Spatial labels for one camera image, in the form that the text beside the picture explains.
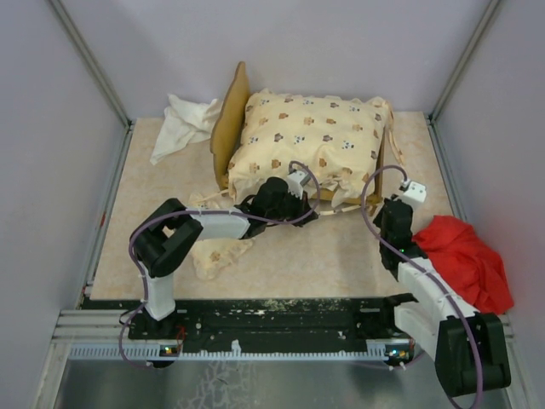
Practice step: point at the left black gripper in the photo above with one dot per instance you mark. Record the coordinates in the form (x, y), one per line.
(303, 206)

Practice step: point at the cream animal print cushion cover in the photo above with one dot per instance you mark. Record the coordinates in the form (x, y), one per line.
(339, 141)

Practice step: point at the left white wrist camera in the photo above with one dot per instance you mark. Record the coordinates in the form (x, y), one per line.
(296, 181)

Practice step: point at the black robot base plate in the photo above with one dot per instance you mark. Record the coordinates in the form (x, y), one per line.
(297, 325)

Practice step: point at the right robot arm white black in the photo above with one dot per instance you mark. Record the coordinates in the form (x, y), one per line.
(468, 347)

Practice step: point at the red cloth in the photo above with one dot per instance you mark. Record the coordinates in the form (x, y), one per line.
(466, 263)

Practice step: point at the white cloth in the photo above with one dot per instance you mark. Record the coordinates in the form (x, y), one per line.
(185, 122)

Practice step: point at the right aluminium frame post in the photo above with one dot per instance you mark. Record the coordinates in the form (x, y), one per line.
(486, 21)

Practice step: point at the small cream print pillow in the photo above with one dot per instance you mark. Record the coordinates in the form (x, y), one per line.
(211, 256)

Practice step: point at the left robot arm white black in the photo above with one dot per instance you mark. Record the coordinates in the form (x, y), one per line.
(162, 242)

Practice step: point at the left aluminium frame post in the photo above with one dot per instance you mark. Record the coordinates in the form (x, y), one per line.
(89, 60)

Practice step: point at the wooden pet bed frame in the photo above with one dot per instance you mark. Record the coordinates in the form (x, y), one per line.
(226, 135)

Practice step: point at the aluminium frame post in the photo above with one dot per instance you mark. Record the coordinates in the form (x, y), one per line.
(89, 60)
(486, 21)

